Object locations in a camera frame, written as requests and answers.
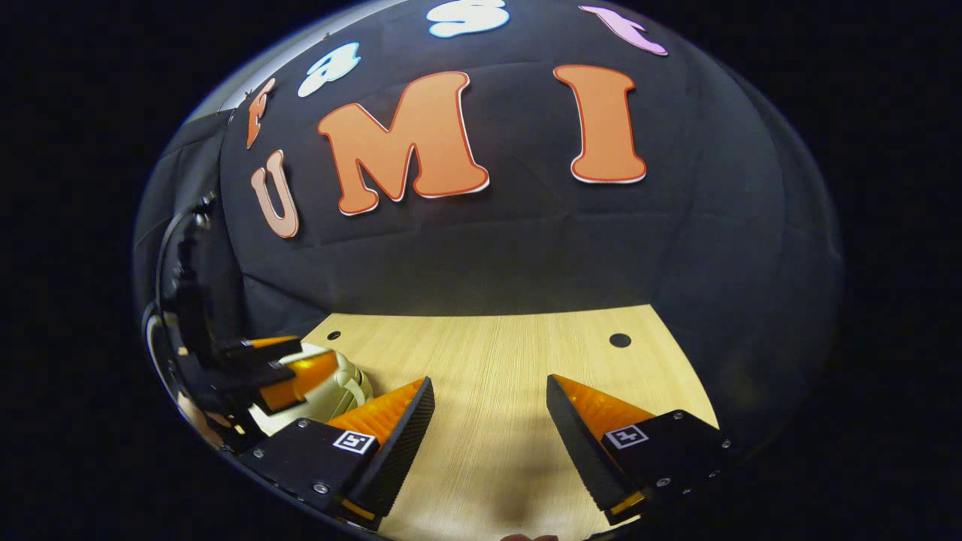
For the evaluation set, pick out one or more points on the yellow suitcase with grey lining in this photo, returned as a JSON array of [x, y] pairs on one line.
[[342, 383]]

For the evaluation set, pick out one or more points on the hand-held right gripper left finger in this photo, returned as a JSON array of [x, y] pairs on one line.
[[398, 451]]

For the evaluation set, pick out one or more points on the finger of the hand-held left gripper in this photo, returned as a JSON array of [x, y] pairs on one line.
[[263, 379], [252, 346]]

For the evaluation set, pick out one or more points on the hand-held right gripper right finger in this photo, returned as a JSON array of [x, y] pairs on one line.
[[579, 451]]

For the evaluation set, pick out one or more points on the black backdrop cloth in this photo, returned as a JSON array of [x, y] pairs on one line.
[[601, 248]]

